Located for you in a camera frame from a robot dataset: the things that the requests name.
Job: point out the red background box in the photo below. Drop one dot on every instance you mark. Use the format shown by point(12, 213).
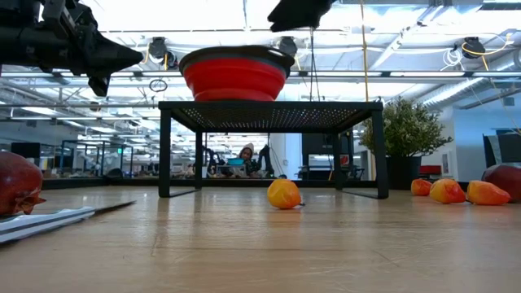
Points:
point(430, 169)

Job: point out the black aluminium rig frame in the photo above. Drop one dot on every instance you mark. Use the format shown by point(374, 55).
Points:
point(244, 183)

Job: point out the person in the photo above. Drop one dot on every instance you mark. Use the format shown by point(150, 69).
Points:
point(246, 152)

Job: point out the blue background bowl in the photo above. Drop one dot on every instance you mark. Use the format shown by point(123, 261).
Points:
point(235, 161)

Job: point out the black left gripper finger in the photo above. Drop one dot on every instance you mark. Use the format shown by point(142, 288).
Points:
point(110, 53)
point(108, 71)

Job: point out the small orange pepper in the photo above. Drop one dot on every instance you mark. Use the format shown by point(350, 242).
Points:
point(283, 194)
point(420, 188)
point(445, 191)
point(486, 193)

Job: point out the black background monitor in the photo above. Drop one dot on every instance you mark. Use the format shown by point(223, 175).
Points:
point(25, 150)

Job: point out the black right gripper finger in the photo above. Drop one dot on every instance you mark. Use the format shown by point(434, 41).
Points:
point(287, 10)
point(309, 16)

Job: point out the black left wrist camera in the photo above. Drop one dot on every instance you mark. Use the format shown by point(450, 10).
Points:
point(55, 12)

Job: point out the potted green artificial plant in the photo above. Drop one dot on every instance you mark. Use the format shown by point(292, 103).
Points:
point(403, 130)

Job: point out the black perforated metal shelf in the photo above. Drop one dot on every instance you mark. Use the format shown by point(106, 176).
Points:
point(268, 116)

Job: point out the red collapsible bowl grey rim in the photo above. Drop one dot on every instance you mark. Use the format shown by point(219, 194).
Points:
point(234, 77)

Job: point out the dark background screen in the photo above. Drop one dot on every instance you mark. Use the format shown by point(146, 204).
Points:
point(504, 148)

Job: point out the dark red pomegranate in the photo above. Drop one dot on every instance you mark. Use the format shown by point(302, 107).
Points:
point(506, 177)
point(18, 183)

